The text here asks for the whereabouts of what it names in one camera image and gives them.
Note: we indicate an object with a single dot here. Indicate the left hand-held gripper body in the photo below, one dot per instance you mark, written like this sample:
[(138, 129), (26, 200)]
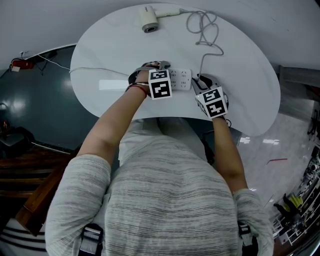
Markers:
[(160, 85)]

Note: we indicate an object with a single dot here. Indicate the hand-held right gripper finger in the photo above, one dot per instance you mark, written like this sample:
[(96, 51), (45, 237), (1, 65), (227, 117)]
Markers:
[(197, 87), (208, 79)]

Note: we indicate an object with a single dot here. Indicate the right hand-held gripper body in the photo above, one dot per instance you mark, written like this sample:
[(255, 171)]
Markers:
[(213, 102)]

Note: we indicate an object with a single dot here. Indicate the white power strip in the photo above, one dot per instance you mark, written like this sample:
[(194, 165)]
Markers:
[(181, 80)]

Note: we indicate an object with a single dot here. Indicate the person's left forearm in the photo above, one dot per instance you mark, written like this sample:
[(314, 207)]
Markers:
[(112, 125)]

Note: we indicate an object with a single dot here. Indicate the person's right forearm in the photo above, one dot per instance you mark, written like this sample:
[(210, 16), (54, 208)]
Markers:
[(226, 155)]

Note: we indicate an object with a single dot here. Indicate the white hair dryer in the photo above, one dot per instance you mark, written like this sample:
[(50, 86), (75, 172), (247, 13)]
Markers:
[(148, 20)]

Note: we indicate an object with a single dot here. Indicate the person's left hand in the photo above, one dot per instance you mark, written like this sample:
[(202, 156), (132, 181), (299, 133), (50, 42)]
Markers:
[(143, 77)]

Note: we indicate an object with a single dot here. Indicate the light grey trousers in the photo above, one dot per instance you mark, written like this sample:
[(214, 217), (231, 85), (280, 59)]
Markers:
[(175, 130)]

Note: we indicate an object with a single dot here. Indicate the grey striped shirt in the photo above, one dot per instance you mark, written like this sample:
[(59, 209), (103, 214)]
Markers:
[(170, 200)]

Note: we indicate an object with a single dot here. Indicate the cluttered equipment shelves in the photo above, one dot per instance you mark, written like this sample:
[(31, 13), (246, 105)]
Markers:
[(307, 187)]

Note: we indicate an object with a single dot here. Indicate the red fire extinguisher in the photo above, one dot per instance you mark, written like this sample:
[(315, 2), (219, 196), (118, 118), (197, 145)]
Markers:
[(23, 65)]

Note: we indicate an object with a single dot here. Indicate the black chair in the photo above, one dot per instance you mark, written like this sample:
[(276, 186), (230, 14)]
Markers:
[(15, 141)]

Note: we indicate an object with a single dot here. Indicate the wooden chair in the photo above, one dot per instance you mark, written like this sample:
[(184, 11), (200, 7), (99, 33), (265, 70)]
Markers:
[(32, 205)]

